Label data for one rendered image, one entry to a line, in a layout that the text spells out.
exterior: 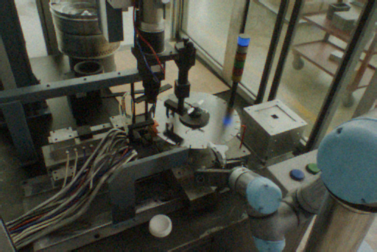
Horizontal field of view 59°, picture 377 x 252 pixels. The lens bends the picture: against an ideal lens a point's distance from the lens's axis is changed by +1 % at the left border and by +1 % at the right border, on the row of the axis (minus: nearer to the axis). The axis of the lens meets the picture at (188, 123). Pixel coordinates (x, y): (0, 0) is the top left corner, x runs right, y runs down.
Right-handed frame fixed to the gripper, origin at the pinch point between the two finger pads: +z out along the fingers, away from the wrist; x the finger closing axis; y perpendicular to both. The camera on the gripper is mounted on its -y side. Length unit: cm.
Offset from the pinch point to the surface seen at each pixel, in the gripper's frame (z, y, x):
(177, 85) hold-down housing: -2.2, -8.5, 26.7
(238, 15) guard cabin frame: 45, 36, 55
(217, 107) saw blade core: 14.7, 10.7, 16.8
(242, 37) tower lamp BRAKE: 16, 23, 42
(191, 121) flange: 8.1, -1.8, 13.7
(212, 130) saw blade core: 4.8, 4.3, 10.5
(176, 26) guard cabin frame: 111, 24, 62
